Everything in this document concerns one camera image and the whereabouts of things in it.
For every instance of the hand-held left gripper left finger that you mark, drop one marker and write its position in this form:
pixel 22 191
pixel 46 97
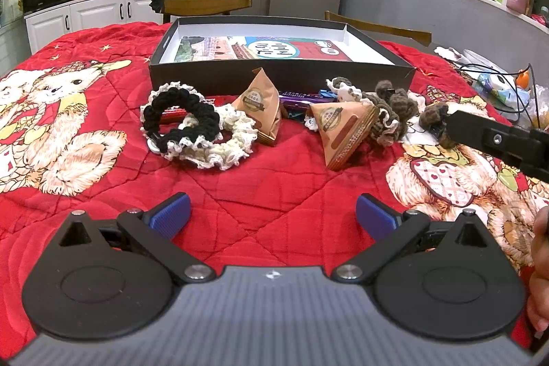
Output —
pixel 171 216

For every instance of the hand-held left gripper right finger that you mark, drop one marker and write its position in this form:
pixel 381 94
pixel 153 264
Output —
pixel 377 216

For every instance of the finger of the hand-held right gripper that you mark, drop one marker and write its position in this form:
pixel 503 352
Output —
pixel 476 130

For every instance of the brown triangular snack packet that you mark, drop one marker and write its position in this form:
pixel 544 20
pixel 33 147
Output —
pixel 339 130
pixel 257 104

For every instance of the cream lace scrunchie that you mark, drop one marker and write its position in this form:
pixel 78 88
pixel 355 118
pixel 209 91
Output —
pixel 240 126

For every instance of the black crochet scrunchie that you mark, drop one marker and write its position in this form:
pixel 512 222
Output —
pixel 171 98

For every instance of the brown white crochet scrunchie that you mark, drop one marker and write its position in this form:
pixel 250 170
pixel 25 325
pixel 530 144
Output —
pixel 343 83

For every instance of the purple snack bar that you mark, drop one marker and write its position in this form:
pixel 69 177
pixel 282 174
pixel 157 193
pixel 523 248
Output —
pixel 300 99

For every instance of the shallow black cardboard box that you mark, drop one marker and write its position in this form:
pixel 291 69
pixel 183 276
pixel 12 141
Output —
pixel 278 81

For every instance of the person's right hand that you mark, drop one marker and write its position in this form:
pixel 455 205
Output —
pixel 541 233

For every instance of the crumpled plastic bag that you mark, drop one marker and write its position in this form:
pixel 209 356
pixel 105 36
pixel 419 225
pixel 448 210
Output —
pixel 497 89

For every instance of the white tissue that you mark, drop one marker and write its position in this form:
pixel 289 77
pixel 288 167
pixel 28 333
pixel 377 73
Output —
pixel 454 55

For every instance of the red bear printed blanket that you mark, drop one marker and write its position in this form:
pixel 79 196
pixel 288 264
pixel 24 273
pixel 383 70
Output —
pixel 257 186

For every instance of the wooden chair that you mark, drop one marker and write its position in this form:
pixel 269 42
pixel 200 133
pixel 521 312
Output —
pixel 206 3
pixel 386 29

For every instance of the colourful printed sheet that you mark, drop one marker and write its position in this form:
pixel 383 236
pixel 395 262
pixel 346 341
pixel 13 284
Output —
pixel 266 48

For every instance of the white kitchen cabinet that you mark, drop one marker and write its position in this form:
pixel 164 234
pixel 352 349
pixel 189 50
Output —
pixel 107 12

